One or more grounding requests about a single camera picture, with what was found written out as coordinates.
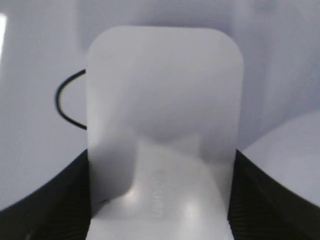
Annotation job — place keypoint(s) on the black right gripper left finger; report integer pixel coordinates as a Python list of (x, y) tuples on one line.
[(59, 210)]

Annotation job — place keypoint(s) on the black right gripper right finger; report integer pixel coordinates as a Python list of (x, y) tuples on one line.
[(260, 208)]

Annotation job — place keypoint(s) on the white board eraser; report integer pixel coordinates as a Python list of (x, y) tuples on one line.
[(163, 107)]

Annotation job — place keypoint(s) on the white board with grey frame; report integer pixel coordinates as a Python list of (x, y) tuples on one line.
[(46, 41)]

